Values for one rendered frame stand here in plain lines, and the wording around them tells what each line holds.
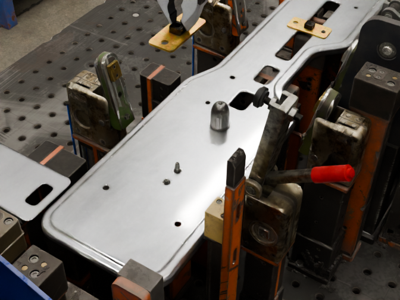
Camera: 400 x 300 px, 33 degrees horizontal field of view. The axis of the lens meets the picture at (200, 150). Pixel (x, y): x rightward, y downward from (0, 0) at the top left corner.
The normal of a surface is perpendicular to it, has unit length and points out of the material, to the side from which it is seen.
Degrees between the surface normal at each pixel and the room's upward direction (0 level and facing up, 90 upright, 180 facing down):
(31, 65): 0
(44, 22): 0
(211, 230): 90
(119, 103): 78
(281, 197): 0
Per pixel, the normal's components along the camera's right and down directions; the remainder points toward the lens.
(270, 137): -0.54, 0.58
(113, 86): 0.83, 0.22
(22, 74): 0.01, -0.72
